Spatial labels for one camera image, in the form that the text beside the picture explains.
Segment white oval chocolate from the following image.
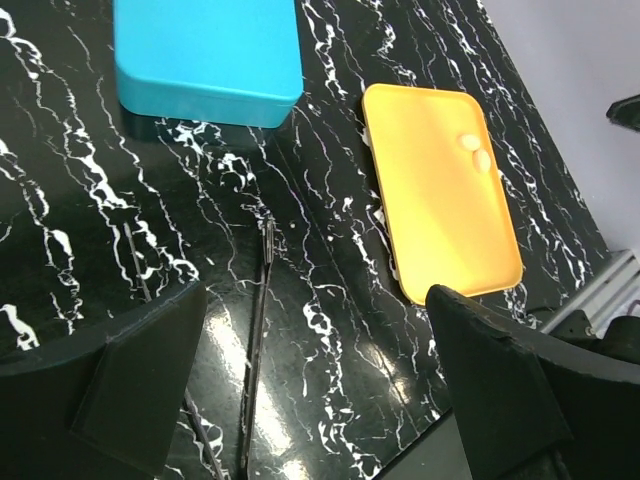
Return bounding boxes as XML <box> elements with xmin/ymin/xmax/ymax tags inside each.
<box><xmin>472</xmin><ymin>148</ymin><xmax>492</xmax><ymax>173</ymax></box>
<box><xmin>458</xmin><ymin>134</ymin><xmax>482</xmax><ymax>152</ymax></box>

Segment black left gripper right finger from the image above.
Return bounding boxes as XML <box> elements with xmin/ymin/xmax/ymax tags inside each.
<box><xmin>426</xmin><ymin>285</ymin><xmax>639</xmax><ymax>479</ymax></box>

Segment metal tongs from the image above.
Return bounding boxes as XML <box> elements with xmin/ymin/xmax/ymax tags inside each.
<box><xmin>183</xmin><ymin>216</ymin><xmax>275</xmax><ymax>479</ymax></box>

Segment teal chocolate box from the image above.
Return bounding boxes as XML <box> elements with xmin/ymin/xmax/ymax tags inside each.
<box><xmin>122</xmin><ymin>95</ymin><xmax>296</xmax><ymax>128</ymax></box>

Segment yellow plastic tray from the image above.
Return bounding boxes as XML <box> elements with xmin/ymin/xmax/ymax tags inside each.
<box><xmin>362</xmin><ymin>83</ymin><xmax>524</xmax><ymax>305</ymax></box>

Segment aluminium slotted rail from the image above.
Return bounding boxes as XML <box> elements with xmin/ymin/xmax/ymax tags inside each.
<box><xmin>540</xmin><ymin>250</ymin><xmax>639</xmax><ymax>339</ymax></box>

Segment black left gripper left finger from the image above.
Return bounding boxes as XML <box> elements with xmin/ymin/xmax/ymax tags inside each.
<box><xmin>1</xmin><ymin>282</ymin><xmax>207</xmax><ymax>479</ymax></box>

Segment teal box lid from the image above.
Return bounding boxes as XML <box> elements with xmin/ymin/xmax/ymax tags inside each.
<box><xmin>113</xmin><ymin>1</ymin><xmax>303</xmax><ymax>103</ymax></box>

